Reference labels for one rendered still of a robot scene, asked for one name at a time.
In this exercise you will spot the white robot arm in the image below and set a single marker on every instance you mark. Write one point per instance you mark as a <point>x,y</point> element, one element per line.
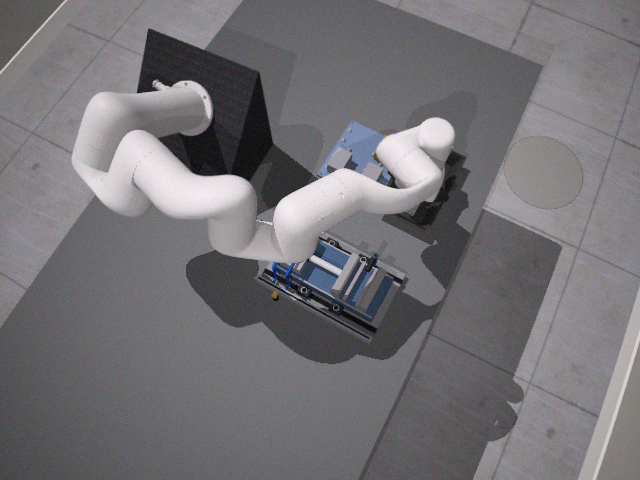
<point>121,130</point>

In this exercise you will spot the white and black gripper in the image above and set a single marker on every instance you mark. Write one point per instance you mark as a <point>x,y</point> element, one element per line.
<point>440,195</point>

